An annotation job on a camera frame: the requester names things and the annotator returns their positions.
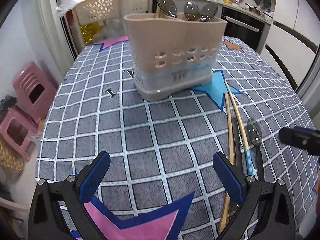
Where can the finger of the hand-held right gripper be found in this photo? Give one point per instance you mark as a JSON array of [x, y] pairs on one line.
[[297, 142], [308, 131]]

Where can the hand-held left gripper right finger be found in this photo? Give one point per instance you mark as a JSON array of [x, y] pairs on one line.
[[228, 177]]

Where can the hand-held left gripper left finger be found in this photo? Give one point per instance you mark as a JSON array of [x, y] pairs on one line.
[[96, 173]]

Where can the black knife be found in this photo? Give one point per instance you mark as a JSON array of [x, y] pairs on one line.
[[237, 142]]

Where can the beige plastic utensil holder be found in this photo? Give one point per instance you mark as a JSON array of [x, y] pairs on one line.
[[175, 40]]

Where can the pink star sticker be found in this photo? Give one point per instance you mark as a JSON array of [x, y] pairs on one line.
[[130, 230], [112, 42]]

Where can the grey checked tablecloth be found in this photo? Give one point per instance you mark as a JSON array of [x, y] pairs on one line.
[[155, 135]]

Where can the pink plastic stool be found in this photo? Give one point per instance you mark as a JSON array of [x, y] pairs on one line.
[[17, 151]]

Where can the small black object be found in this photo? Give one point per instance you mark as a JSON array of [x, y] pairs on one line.
[[110, 92], [129, 73]]

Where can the blue star sticker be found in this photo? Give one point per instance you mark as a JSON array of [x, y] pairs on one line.
[[217, 92]]

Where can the white refrigerator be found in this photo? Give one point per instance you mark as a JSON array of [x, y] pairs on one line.
[[287, 47]]

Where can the clear bag of yellow balls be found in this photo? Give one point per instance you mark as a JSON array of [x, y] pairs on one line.
[[10, 160]]

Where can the light wooden chair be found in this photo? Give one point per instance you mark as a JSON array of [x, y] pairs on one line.
[[12, 202]]

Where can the clear bag of black items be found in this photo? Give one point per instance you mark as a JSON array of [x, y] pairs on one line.
[[7, 102]]

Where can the orange star sticker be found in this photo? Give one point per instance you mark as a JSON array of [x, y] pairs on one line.
[[231, 45]]

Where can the stack of pink stools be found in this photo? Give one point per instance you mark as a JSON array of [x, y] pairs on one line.
[[27, 75]]

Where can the black built-in oven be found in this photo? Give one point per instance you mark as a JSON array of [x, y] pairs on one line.
[[242, 27]]

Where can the steel saucepan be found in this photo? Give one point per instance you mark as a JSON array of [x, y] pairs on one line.
[[255, 10]]

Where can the yellow oil bottle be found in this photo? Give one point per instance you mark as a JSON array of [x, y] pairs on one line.
[[91, 31]]

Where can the clear plastic bag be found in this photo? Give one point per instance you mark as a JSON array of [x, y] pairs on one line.
[[67, 5], [116, 28]]

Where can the beige perforated basket rack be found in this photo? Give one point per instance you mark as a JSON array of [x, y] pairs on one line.
[[100, 5]]

